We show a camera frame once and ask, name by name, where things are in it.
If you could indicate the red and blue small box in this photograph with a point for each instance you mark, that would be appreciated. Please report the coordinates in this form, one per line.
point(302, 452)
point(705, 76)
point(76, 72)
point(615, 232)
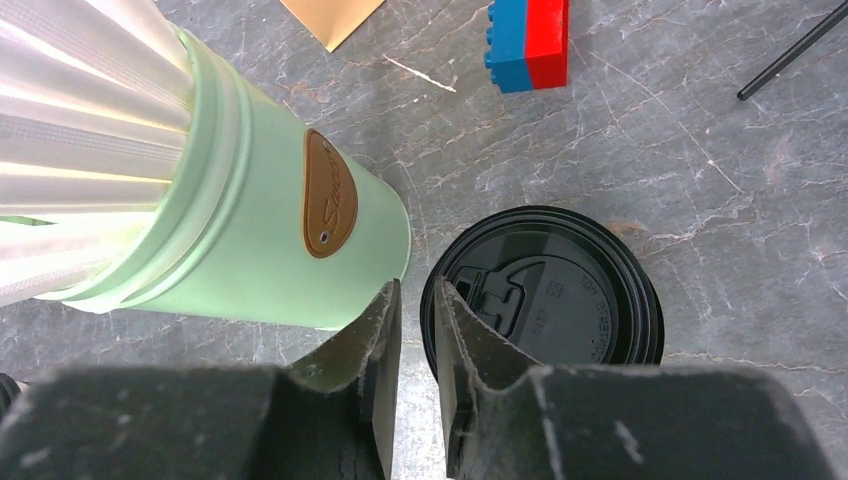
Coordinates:
point(527, 44)

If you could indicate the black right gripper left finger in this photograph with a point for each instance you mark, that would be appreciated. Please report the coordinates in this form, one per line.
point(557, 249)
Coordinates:
point(329, 415)

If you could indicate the bundle of wrapped paper straws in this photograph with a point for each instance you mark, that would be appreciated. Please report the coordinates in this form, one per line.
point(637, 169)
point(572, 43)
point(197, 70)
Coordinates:
point(96, 103)

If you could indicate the silver microphone on tripod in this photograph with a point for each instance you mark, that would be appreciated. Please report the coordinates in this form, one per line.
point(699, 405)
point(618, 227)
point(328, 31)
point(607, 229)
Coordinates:
point(797, 49)

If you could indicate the stack of black lids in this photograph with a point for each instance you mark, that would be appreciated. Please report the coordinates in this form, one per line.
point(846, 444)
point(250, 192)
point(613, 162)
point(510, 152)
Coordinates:
point(556, 284)

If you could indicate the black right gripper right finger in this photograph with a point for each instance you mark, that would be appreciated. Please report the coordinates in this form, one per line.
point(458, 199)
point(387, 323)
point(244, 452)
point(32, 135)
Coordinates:
point(507, 416)

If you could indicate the brown paper takeout bag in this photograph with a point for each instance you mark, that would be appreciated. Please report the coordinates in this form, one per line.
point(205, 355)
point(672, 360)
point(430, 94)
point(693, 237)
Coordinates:
point(331, 22)

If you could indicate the green straw holder cup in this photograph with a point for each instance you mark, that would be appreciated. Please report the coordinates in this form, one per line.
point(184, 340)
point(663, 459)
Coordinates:
point(265, 221)

